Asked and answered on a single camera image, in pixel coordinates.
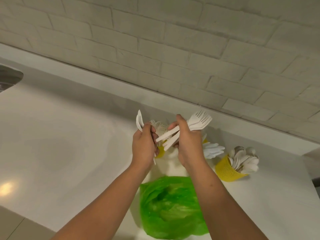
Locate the person's right hand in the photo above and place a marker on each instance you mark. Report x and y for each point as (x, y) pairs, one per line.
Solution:
(188, 144)

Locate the person's left hand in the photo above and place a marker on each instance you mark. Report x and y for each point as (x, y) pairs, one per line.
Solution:
(143, 146)

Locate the person's right thumb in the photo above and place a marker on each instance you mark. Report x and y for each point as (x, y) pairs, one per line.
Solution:
(173, 125)

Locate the person's left thumb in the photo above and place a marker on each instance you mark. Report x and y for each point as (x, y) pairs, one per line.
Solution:
(153, 129)

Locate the white plastic spoon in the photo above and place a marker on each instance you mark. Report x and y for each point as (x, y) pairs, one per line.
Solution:
(139, 116)
(139, 125)

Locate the white plastic fork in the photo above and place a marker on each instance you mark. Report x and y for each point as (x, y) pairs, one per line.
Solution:
(198, 116)
(197, 127)
(203, 121)

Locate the person's right forearm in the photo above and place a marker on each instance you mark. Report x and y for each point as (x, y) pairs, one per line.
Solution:
(220, 204)

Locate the person's left forearm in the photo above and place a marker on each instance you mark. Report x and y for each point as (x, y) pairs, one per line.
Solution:
(105, 207)

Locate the bunch of white plastic knives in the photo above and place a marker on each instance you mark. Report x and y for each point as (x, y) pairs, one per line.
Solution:
(212, 149)

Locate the bunch of white plastic spoons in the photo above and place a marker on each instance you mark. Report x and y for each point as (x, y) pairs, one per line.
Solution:
(246, 159)

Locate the green plastic bag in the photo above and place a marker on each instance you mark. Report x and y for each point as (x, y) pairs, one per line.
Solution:
(170, 209)

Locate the steel sink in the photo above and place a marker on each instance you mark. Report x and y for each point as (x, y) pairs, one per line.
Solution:
(8, 77)

